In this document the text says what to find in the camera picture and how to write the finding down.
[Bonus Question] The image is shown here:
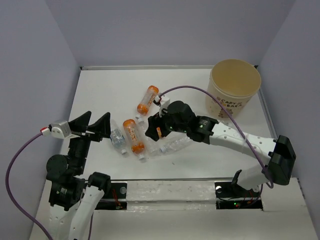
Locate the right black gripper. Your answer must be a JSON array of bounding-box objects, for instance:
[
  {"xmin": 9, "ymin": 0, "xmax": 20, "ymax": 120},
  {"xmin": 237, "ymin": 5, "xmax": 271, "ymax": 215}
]
[{"xmin": 145, "ymin": 104, "xmax": 188, "ymax": 140}]

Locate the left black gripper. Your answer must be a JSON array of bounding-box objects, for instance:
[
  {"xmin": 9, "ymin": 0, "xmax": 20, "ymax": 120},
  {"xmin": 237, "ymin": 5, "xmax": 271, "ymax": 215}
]
[{"xmin": 69, "ymin": 109, "xmax": 112, "ymax": 172}]

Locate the small orange bottle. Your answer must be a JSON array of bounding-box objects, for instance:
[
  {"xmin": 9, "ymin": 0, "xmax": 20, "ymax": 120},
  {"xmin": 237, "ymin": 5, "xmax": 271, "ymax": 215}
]
[{"xmin": 156, "ymin": 127, "xmax": 162, "ymax": 138}]

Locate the orange label bottle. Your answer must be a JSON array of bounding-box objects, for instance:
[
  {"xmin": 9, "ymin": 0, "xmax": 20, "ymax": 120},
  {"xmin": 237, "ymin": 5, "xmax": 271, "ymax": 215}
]
[
  {"xmin": 136, "ymin": 85, "xmax": 159, "ymax": 116},
  {"xmin": 122, "ymin": 119, "xmax": 146, "ymax": 161}
]

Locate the blue label water bottle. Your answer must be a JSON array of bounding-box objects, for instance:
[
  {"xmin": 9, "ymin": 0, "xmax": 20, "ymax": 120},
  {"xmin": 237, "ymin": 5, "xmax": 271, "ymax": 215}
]
[{"xmin": 110, "ymin": 119, "xmax": 128, "ymax": 156}]

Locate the clear crushed plastic bottle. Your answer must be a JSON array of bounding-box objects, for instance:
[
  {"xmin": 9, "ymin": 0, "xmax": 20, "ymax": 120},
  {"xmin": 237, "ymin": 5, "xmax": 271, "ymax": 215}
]
[{"xmin": 159, "ymin": 135, "xmax": 193, "ymax": 154}]

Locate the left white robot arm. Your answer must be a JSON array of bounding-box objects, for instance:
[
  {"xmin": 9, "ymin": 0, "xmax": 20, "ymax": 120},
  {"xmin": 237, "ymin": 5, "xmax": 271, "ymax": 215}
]
[{"xmin": 46, "ymin": 111, "xmax": 112, "ymax": 240}]

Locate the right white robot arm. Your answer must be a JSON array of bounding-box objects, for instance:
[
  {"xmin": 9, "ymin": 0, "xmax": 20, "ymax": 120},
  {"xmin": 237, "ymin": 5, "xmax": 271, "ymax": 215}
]
[{"xmin": 145, "ymin": 100, "xmax": 296, "ymax": 196}]

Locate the beige capybara paper bin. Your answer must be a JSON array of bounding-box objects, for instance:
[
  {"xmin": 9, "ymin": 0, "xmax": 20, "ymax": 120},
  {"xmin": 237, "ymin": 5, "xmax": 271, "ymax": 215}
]
[{"xmin": 205, "ymin": 59, "xmax": 262, "ymax": 119}]

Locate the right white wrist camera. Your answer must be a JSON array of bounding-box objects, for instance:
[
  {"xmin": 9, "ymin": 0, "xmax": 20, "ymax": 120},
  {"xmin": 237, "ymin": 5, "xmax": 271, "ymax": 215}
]
[{"xmin": 153, "ymin": 95, "xmax": 170, "ymax": 118}]

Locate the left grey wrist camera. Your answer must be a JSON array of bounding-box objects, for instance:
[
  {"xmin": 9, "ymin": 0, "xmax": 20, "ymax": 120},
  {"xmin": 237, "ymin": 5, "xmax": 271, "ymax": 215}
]
[{"xmin": 40, "ymin": 120, "xmax": 76, "ymax": 140}]

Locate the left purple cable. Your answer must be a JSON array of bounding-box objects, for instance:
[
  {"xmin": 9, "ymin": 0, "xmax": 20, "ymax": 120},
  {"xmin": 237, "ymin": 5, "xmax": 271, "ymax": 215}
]
[{"xmin": 5, "ymin": 132, "xmax": 54, "ymax": 240}]

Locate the purple cable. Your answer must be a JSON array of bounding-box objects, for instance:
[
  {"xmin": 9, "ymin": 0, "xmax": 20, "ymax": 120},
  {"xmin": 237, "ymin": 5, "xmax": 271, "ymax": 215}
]
[
  {"xmin": 157, "ymin": 85, "xmax": 274, "ymax": 189},
  {"xmin": 5, "ymin": 132, "xmax": 54, "ymax": 240}
]

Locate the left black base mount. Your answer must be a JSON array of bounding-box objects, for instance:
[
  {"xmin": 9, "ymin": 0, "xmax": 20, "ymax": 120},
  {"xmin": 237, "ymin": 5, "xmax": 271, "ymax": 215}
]
[{"xmin": 95, "ymin": 181, "xmax": 128, "ymax": 211}]

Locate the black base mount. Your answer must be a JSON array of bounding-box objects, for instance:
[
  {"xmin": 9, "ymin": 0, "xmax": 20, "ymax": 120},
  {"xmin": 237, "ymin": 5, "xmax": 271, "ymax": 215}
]
[
  {"xmin": 95, "ymin": 181, "xmax": 128, "ymax": 211},
  {"xmin": 214, "ymin": 181, "xmax": 263, "ymax": 210}
]

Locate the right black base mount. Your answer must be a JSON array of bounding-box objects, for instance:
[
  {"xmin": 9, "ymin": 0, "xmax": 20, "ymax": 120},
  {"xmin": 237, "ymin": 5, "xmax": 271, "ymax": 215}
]
[{"xmin": 214, "ymin": 181, "xmax": 263, "ymax": 210}]

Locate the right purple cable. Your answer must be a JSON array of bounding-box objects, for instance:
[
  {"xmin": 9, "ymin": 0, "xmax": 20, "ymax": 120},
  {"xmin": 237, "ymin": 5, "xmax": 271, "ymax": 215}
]
[{"xmin": 157, "ymin": 85, "xmax": 274, "ymax": 189}]

